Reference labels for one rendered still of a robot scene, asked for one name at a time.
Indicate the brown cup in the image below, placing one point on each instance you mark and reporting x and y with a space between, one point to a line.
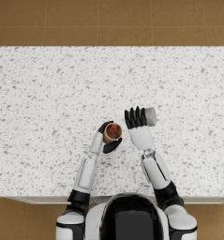
112 133

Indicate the grey cup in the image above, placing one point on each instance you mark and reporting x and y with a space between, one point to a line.
150 116

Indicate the red berry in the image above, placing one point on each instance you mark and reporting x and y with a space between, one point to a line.
113 128

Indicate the robot body dark round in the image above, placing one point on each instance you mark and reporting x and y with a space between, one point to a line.
131 217

